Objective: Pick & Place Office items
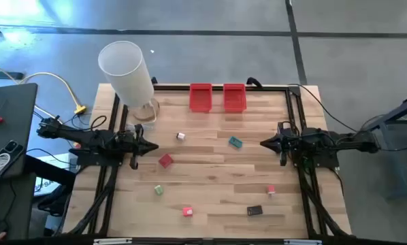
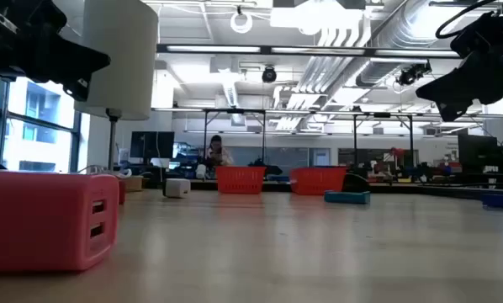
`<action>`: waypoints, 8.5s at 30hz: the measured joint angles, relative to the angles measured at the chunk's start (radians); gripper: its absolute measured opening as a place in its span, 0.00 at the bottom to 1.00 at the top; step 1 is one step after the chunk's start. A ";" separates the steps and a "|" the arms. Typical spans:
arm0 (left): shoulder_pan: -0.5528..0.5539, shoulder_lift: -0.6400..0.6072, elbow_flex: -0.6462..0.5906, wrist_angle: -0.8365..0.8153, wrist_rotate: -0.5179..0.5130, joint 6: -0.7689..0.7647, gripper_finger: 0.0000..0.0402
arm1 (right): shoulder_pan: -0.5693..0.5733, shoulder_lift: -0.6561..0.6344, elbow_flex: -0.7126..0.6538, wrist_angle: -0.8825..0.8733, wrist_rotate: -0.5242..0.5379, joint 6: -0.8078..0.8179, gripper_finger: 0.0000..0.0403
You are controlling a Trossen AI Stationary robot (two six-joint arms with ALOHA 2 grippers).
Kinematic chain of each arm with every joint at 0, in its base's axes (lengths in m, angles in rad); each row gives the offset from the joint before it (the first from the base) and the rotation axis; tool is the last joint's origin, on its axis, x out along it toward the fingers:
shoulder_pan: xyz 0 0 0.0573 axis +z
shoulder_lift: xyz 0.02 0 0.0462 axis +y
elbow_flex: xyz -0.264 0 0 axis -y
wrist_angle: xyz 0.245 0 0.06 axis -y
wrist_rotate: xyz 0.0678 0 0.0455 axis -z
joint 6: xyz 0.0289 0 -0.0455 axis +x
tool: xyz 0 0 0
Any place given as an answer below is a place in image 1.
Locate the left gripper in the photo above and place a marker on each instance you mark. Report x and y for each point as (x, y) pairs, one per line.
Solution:
(132, 144)

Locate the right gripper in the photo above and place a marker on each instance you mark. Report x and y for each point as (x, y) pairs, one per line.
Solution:
(290, 143)

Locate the red cube box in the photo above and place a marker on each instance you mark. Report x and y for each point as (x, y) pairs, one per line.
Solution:
(165, 161)

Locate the small silver white cube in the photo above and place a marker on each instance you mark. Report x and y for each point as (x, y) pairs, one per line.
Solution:
(180, 136)

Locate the small teal device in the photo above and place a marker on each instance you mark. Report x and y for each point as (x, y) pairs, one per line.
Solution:
(235, 142)

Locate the small green block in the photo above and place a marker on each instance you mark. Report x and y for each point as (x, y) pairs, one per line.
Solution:
(159, 190)

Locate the pink plug adapter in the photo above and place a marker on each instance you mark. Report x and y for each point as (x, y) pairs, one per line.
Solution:
(271, 189)

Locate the small black device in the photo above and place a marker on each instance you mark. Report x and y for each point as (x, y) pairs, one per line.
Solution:
(254, 210)

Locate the pink USB charger cube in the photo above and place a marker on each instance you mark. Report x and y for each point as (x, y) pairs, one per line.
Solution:
(187, 211)

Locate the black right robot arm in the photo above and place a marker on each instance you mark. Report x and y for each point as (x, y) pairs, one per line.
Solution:
(343, 143)

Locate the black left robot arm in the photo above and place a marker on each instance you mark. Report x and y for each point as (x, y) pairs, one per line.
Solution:
(88, 137)

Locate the wooden lamp base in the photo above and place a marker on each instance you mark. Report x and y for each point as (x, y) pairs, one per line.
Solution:
(149, 115)

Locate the red plastic mesh basket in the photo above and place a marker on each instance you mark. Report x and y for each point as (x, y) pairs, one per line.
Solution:
(200, 98)
(235, 98)

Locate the white cylindrical lamp shade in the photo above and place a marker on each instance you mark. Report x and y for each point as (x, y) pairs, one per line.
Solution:
(128, 75)

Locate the white printed box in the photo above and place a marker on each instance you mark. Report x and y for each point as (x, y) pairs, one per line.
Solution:
(53, 159)

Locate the blue grey metal table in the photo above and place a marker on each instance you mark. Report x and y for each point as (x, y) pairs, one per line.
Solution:
(394, 114)

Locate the dark grey side table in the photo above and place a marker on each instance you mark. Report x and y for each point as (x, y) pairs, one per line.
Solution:
(13, 109)

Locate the smartphone in clear case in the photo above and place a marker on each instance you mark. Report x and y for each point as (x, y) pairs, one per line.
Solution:
(1, 161)

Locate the black side desk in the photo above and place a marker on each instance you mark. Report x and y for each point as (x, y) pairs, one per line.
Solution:
(9, 204)

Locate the black flat floor bar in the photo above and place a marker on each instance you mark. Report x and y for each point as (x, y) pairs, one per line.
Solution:
(6, 75)

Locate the black aluminium table frame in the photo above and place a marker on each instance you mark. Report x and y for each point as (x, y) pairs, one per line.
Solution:
(293, 109)

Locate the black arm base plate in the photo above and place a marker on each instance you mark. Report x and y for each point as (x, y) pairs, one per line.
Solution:
(326, 162)
(88, 160)

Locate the grey metal bracket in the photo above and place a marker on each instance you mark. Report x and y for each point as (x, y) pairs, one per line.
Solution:
(302, 242)
(111, 241)

